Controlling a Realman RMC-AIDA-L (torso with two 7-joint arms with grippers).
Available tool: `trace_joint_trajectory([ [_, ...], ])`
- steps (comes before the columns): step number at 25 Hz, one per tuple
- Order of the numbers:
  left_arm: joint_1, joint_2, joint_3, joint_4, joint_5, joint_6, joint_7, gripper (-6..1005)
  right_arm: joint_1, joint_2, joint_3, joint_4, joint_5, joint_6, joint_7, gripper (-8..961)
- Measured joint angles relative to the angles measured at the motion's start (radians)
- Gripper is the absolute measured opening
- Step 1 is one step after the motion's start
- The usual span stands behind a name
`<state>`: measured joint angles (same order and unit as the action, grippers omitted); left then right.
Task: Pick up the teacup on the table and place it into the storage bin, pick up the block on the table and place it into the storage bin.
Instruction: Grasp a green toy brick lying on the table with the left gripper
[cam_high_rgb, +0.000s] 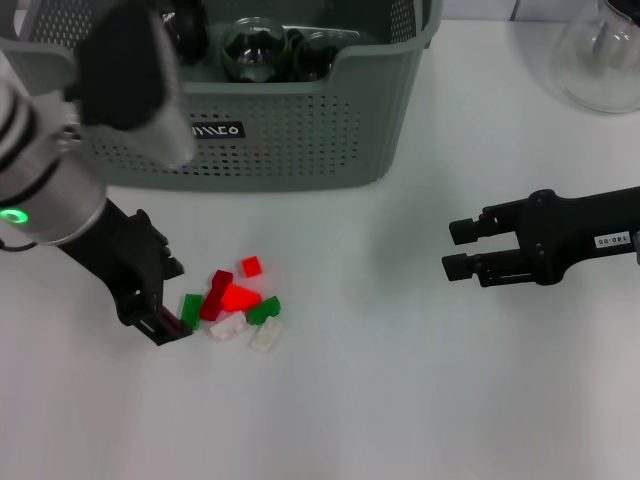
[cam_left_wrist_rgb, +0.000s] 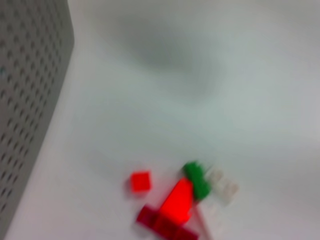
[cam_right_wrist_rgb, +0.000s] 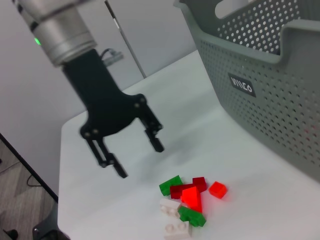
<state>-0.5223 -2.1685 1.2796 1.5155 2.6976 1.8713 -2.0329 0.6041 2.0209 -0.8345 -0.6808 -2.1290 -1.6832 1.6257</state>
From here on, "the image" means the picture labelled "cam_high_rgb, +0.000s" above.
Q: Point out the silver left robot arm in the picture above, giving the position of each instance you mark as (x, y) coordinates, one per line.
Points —
(40, 170)

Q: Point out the small red square brick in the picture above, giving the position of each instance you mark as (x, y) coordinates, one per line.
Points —
(250, 267)

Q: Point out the grey-green perforated storage bin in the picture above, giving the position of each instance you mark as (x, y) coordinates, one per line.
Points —
(310, 130)

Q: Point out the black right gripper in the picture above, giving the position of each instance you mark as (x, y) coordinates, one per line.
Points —
(575, 230)

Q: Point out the clear glass carafe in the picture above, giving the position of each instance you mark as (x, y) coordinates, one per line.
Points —
(595, 70)

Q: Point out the dark red long brick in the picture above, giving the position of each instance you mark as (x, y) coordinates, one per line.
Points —
(216, 297)

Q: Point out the bright red large brick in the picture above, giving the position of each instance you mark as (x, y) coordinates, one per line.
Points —
(241, 298)

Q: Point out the white building brick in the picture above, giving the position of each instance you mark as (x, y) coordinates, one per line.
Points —
(227, 328)

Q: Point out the white building plate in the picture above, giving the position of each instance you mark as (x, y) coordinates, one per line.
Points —
(266, 337)

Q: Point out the green building brick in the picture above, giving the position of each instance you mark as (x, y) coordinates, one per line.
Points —
(264, 310)
(191, 310)

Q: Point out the glass teacup with black sleeve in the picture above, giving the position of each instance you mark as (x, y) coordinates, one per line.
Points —
(255, 50)
(192, 25)
(315, 55)

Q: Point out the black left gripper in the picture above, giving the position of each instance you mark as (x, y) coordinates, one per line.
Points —
(125, 255)

